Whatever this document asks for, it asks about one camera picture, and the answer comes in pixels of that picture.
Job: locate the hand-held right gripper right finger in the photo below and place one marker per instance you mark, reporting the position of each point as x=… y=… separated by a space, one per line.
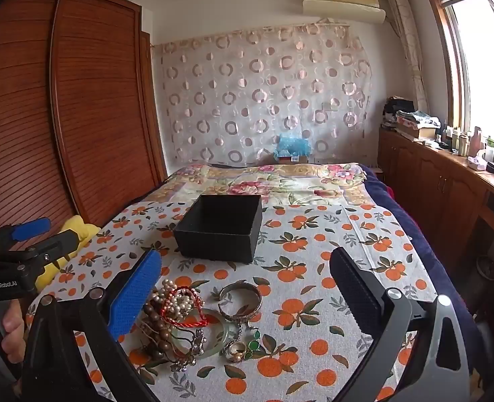
x=355 y=297

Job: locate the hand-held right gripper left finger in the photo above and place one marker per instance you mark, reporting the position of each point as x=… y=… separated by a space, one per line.
x=134 y=297

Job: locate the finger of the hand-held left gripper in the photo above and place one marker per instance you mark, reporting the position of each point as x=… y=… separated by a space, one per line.
x=29 y=228
x=58 y=245

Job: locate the pale green jade bangle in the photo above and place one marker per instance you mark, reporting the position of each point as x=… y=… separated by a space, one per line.
x=220 y=343

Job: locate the engraved silver bangle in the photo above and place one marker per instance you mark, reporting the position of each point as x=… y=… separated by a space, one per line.
x=255 y=299

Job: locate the black jewelry box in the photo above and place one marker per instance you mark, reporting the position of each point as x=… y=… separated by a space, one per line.
x=217 y=232

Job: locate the person's left hand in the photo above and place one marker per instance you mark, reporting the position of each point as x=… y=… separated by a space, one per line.
x=12 y=333

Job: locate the yellow plush toy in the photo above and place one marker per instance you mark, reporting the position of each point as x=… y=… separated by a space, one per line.
x=77 y=224

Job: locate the orange fruit print cloth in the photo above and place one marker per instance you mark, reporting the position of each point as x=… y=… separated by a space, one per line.
x=305 y=301

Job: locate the dark blue blanket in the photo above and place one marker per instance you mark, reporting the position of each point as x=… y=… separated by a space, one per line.
x=401 y=217

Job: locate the dark round pot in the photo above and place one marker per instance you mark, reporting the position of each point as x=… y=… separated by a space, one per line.
x=487 y=267

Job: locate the brown wooden cabinet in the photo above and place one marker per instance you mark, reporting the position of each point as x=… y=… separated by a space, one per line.
x=431 y=184

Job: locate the small cardboard box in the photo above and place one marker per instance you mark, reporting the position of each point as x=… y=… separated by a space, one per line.
x=291 y=159

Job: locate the floral blanket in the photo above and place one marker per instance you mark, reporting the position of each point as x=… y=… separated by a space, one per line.
x=247 y=182

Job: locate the blue plastic bag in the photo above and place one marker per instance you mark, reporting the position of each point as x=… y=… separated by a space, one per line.
x=291 y=144

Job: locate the pile of clothes and boxes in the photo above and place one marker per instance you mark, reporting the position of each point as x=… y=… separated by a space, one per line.
x=410 y=119

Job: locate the row of bottles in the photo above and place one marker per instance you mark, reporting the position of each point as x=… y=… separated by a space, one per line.
x=460 y=138

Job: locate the circle pattern sheer curtain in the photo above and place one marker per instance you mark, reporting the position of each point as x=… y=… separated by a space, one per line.
x=263 y=92

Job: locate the white patterned window curtain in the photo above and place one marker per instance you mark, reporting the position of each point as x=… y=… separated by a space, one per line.
x=406 y=37

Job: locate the window with wooden frame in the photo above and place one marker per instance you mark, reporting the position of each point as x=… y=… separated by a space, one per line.
x=477 y=50

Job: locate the white wall air conditioner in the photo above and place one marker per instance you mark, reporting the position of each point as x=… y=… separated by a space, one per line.
x=343 y=2

